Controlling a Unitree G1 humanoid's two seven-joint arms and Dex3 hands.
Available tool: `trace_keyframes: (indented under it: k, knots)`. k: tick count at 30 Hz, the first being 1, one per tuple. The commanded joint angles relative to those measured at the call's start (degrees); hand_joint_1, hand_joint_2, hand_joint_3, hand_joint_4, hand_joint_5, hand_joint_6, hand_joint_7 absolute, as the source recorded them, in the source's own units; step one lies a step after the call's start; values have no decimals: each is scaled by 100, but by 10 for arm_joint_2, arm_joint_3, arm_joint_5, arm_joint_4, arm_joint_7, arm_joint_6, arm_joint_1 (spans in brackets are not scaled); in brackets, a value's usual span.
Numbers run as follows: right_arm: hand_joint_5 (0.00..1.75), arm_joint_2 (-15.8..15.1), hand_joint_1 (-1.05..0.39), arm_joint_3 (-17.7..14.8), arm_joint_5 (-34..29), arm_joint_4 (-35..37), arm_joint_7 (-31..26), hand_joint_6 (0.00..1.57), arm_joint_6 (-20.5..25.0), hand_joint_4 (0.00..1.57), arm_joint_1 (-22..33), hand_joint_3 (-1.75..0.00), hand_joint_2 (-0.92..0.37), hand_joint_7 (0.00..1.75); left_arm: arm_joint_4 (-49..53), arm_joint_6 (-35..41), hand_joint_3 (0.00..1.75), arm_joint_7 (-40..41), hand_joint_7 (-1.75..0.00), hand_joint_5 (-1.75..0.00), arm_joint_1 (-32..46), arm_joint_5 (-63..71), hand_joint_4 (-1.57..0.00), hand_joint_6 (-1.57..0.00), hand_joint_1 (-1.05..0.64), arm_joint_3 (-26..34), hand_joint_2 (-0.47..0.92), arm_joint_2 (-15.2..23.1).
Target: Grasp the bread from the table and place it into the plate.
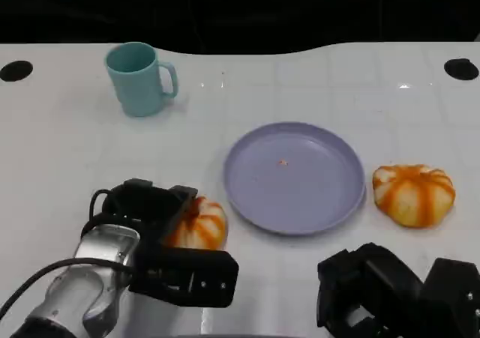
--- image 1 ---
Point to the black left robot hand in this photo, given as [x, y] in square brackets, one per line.
[146, 207]

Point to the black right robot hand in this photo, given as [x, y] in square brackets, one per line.
[360, 289]

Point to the orange white toy bread roll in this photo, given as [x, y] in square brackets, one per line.
[412, 195]
[202, 225]

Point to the pale green mug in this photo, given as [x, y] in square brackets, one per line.
[133, 83]

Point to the lilac plate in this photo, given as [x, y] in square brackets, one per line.
[292, 177]

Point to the black table grommet hole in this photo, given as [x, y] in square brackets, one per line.
[461, 69]
[15, 71]

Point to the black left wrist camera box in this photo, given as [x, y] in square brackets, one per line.
[187, 278]

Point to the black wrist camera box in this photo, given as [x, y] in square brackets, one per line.
[453, 297]
[187, 278]

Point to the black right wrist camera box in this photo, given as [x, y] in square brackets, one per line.
[453, 297]

